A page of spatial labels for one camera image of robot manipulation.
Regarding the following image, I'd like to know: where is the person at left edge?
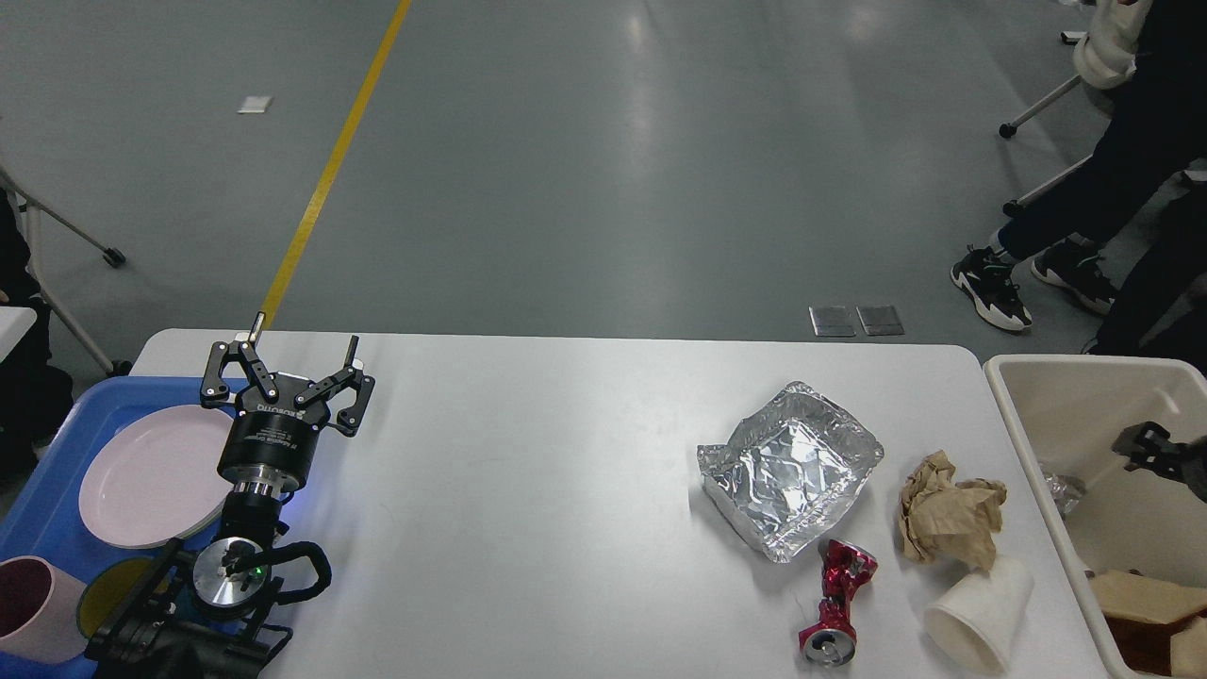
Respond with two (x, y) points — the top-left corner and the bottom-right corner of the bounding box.
(1, 197), (74, 478)

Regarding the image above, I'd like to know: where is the crumpled brown paper ball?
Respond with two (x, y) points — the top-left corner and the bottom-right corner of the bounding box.
(896, 450), (1008, 570)

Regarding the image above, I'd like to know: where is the white paper cup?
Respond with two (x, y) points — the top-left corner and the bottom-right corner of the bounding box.
(922, 555), (1034, 677)

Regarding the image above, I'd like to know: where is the rolling chair leg right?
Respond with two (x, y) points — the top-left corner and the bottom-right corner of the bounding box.
(998, 0), (1156, 218)

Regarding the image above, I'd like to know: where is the pink plate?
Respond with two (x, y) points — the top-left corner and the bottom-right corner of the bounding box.
(78, 405), (233, 549)

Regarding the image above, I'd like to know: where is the blue plastic tray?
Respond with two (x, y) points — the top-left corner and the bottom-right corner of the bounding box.
(0, 377), (317, 679)

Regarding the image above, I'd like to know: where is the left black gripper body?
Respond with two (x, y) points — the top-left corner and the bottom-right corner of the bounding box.
(217, 373), (330, 491)

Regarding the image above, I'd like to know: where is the dark teal mug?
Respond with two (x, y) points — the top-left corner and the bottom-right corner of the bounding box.
(76, 557), (154, 638)

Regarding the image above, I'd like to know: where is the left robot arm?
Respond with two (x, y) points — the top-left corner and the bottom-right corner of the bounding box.
(84, 312), (375, 678)

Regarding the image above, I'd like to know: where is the aluminium foil tray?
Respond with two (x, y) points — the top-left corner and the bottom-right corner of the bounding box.
(696, 381), (886, 564)

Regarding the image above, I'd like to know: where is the crushed red soda can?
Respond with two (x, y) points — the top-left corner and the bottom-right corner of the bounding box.
(799, 538), (879, 668)

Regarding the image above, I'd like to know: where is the pink mug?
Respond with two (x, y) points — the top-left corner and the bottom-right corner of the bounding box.
(1, 555), (87, 665)

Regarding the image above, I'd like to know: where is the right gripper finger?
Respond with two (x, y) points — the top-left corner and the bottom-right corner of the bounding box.
(1110, 422), (1180, 472)

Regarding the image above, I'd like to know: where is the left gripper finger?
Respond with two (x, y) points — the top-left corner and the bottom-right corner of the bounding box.
(295, 336), (377, 438)
(199, 314), (280, 411)

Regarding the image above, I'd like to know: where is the white rolling chair base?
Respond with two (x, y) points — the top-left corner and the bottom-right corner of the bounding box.
(1, 166), (133, 377)

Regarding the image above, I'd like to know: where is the crumpled clear plastic wrap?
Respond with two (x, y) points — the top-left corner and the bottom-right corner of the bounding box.
(1040, 466), (1089, 521)

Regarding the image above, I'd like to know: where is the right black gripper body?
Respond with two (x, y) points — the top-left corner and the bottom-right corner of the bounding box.
(1171, 439), (1206, 501)

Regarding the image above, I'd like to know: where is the white paper on floor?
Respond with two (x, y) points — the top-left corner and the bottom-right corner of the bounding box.
(237, 95), (274, 115)

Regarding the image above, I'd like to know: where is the beige plastic bin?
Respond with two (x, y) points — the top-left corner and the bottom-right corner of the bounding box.
(984, 355), (1206, 678)

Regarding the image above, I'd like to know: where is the person in dark clothes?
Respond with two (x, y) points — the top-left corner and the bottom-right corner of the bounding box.
(950, 1), (1205, 356)

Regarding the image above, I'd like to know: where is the metal floor socket plate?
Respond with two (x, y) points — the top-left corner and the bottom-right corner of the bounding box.
(809, 306), (857, 336)

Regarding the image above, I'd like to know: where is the brown paper bag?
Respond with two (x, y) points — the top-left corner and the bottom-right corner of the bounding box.
(1089, 569), (1206, 678)

